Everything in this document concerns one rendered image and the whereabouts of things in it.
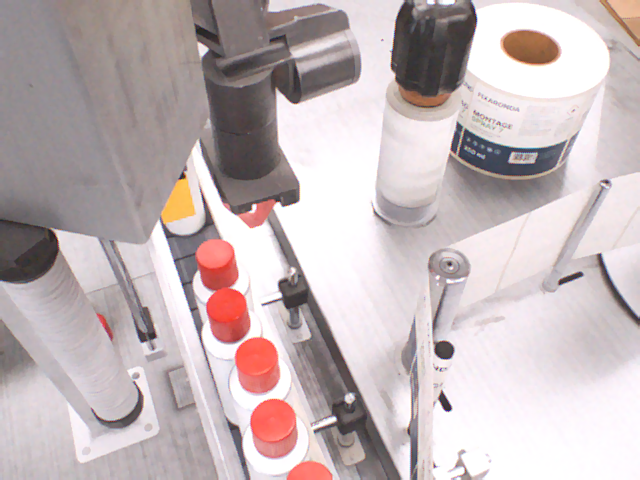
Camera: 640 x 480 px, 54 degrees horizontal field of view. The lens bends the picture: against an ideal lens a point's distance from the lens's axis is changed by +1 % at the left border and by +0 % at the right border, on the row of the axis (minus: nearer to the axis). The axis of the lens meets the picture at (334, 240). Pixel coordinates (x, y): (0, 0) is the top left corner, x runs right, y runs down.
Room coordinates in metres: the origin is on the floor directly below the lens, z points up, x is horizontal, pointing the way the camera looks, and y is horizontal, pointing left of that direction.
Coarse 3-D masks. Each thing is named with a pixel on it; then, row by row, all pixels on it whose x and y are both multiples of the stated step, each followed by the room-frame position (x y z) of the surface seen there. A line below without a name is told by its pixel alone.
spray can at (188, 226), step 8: (192, 160) 0.50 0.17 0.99; (192, 168) 0.50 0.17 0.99; (192, 176) 0.49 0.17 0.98; (192, 184) 0.49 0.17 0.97; (192, 192) 0.49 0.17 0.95; (200, 200) 0.50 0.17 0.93; (200, 208) 0.49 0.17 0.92; (192, 216) 0.48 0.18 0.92; (200, 216) 0.49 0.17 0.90; (168, 224) 0.48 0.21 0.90; (176, 224) 0.47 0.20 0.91; (184, 224) 0.47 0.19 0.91; (192, 224) 0.48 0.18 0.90; (200, 224) 0.49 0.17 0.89; (176, 232) 0.47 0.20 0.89; (184, 232) 0.47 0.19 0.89; (192, 232) 0.48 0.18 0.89
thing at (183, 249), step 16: (208, 208) 0.52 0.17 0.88; (208, 224) 0.50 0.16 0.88; (176, 240) 0.47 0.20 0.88; (192, 240) 0.47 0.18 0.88; (176, 256) 0.44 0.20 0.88; (192, 256) 0.45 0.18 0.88; (192, 272) 0.42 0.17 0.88; (192, 304) 0.38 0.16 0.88; (240, 432) 0.23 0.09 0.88; (240, 448) 0.21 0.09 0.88
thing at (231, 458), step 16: (160, 224) 0.43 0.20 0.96; (160, 240) 0.41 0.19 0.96; (160, 256) 0.39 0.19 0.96; (176, 272) 0.37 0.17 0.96; (176, 288) 0.35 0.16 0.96; (176, 304) 0.33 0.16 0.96; (192, 320) 0.31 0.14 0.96; (192, 336) 0.29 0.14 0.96; (192, 352) 0.27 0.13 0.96; (208, 368) 0.26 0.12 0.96; (208, 384) 0.24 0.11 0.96; (208, 400) 0.23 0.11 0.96; (224, 416) 0.21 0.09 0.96; (224, 432) 0.20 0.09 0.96; (224, 448) 0.18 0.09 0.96; (240, 464) 0.17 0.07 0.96
